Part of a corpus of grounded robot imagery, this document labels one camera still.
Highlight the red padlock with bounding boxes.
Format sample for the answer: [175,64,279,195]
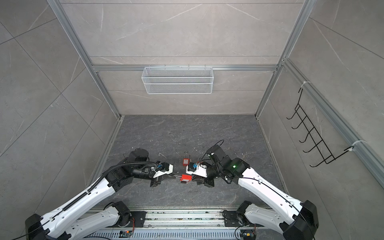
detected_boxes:
[174,175,192,183]
[183,153,191,167]

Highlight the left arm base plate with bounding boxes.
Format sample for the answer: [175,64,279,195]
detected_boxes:
[109,211,147,228]

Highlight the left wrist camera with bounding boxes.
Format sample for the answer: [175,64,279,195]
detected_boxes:
[153,162,174,179]

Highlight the white wire mesh basket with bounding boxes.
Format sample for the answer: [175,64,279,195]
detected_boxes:
[142,67,214,95]

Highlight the aluminium mounting rail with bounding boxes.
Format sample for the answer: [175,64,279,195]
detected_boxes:
[86,208,308,230]

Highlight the black wire hook rack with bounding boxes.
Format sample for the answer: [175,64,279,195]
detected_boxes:
[286,88,355,168]

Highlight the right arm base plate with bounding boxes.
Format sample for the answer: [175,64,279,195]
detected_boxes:
[222,210,262,228]

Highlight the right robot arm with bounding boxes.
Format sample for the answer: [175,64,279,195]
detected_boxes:
[186,142,319,240]

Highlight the white slotted cable duct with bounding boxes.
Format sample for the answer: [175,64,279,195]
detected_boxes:
[84,229,284,240]

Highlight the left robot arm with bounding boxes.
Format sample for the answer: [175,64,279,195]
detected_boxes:
[24,149,173,240]

